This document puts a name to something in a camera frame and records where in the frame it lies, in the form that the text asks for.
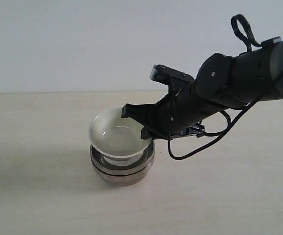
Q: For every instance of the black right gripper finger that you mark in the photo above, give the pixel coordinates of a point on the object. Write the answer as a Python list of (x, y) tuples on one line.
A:
[(154, 134)]

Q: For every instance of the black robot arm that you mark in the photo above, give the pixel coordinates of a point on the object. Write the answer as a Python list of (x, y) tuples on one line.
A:
[(222, 82)]

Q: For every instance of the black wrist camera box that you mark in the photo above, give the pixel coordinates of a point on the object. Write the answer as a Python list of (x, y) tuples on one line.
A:
[(174, 79)]

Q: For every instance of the white ceramic bowl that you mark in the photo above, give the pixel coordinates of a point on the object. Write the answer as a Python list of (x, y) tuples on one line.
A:
[(117, 138)]

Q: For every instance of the plain stainless steel bowl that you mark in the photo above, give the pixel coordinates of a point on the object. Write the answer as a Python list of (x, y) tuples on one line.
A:
[(123, 180)]

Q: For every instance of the ribbed stainless steel bowl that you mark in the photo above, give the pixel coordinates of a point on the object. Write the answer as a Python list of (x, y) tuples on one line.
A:
[(125, 166)]

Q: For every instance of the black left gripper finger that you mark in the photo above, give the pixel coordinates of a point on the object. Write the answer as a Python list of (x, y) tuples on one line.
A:
[(142, 113)]

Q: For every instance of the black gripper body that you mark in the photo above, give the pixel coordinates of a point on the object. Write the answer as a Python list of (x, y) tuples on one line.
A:
[(174, 116)]

